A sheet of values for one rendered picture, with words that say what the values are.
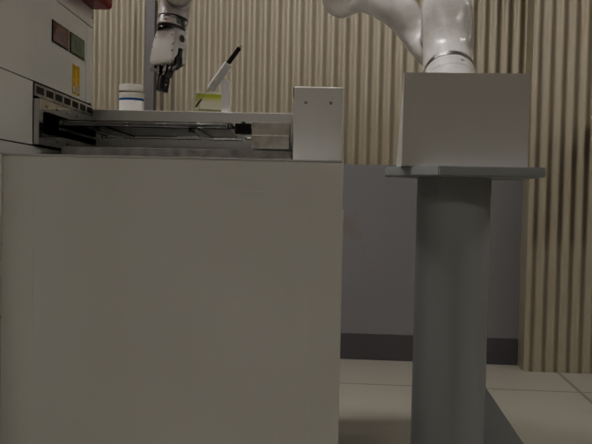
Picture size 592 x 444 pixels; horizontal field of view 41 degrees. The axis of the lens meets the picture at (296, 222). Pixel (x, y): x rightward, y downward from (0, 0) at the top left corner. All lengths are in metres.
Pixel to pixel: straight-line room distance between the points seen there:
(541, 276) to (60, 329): 2.53
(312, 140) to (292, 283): 0.27
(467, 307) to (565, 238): 1.97
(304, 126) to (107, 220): 0.41
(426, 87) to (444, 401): 0.66
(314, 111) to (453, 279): 0.48
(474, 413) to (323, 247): 0.55
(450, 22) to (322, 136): 0.58
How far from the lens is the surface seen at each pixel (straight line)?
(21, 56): 1.67
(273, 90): 3.76
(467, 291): 1.73
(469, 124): 1.70
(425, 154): 1.69
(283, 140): 1.70
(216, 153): 1.74
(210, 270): 1.47
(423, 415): 1.80
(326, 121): 1.53
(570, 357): 3.75
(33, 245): 1.54
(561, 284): 3.69
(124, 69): 3.91
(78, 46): 2.04
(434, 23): 1.98
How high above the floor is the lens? 0.76
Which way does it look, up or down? 2 degrees down
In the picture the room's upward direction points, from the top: 1 degrees clockwise
